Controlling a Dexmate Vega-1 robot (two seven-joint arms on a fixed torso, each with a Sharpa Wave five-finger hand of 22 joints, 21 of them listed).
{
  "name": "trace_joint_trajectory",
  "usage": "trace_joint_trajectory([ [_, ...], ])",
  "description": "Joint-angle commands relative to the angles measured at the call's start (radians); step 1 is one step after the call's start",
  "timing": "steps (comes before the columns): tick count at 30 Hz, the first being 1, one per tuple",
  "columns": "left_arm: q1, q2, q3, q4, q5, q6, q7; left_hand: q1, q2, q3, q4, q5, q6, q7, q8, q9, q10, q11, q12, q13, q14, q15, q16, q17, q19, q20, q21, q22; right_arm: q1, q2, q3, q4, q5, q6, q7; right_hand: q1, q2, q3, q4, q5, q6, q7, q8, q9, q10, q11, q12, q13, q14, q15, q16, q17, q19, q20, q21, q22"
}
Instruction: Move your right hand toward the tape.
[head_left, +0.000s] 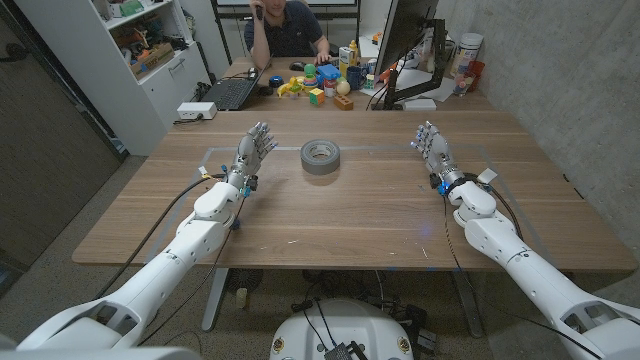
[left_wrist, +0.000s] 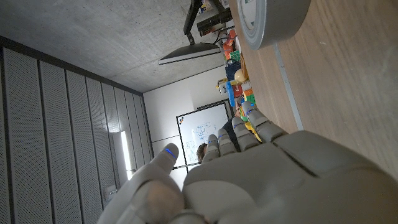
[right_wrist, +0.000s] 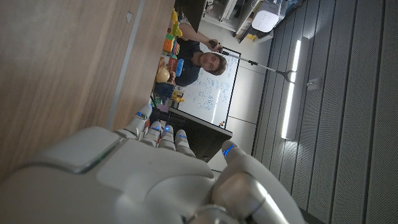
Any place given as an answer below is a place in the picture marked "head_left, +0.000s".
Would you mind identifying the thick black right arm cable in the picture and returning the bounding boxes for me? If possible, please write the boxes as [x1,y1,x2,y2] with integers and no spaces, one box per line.
[463,172,524,242]

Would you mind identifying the white power strip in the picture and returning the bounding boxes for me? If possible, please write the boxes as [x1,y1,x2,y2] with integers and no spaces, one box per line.
[176,101,219,121]

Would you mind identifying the rainbow stacking ring toy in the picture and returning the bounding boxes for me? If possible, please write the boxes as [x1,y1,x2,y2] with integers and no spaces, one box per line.
[302,63,320,94]

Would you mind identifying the white shelf cabinet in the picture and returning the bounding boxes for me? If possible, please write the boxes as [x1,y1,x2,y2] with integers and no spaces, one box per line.
[13,0,212,157]

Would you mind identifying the dark blue mug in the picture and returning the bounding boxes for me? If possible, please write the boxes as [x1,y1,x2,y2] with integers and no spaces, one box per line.
[345,65,369,92]

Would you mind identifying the cardboard box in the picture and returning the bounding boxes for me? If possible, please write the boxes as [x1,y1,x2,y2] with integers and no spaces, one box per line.
[130,42,176,81]

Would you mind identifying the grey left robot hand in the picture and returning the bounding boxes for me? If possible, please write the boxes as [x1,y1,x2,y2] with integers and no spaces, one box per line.
[230,121,279,177]

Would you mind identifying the large white canister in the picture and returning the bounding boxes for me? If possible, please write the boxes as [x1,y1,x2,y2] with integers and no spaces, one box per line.
[449,32,485,79]

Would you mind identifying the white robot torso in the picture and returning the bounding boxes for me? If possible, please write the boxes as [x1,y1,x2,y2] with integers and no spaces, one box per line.
[269,298,415,360]

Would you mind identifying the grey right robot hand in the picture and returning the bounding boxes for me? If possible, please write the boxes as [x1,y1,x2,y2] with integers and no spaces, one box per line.
[410,121,466,187]

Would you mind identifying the person in dark polo shirt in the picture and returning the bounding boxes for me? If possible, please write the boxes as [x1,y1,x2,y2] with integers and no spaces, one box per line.
[243,0,332,70]

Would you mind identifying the yellow banana toy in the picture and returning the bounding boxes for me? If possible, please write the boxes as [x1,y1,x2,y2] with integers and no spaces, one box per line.
[276,76,304,99]

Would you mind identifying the grey duct tape roll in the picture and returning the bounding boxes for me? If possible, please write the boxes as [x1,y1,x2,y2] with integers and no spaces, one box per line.
[300,138,342,176]

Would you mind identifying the thin braided right arm cable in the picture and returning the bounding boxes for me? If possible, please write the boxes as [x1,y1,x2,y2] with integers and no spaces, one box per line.
[442,192,604,360]

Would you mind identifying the white paper sheets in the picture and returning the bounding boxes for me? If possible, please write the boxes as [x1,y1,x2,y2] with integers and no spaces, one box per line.
[359,66,457,104]

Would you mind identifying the black laptop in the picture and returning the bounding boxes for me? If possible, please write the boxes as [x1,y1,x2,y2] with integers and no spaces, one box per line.
[200,57,274,112]

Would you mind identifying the flat white box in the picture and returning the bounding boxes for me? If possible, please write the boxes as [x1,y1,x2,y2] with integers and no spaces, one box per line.
[402,98,438,112]

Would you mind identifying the black device on torso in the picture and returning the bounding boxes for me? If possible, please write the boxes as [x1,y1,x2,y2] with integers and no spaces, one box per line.
[323,340,370,360]

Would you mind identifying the black door handle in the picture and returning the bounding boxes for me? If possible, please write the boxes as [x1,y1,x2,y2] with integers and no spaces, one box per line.
[0,43,29,64]

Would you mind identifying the yellow and white sugar box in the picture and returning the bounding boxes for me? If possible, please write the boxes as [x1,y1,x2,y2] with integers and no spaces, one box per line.
[338,46,354,79]

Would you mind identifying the black monitor stand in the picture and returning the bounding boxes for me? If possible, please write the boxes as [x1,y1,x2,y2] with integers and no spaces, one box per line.
[382,18,448,111]

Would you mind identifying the black fan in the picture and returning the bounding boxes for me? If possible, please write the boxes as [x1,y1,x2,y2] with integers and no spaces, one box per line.
[224,268,265,296]

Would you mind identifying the grey table leg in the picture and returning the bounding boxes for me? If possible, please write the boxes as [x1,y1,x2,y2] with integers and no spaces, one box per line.
[451,269,485,339]
[201,267,230,333]

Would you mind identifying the blue plastic toy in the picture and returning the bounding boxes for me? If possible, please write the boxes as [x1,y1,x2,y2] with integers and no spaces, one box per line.
[316,63,342,82]

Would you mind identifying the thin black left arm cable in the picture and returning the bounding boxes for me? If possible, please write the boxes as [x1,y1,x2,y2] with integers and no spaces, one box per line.
[137,192,249,347]

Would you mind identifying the black computer monitor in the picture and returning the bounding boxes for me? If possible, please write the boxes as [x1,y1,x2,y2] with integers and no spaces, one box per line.
[374,0,442,77]

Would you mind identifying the red cup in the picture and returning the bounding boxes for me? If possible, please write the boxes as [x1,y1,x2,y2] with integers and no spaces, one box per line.
[467,60,487,92]

